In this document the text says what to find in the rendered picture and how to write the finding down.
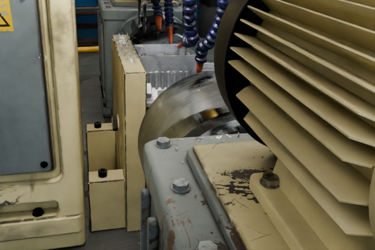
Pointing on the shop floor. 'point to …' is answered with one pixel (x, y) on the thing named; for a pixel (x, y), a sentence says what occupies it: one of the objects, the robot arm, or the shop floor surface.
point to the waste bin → (206, 13)
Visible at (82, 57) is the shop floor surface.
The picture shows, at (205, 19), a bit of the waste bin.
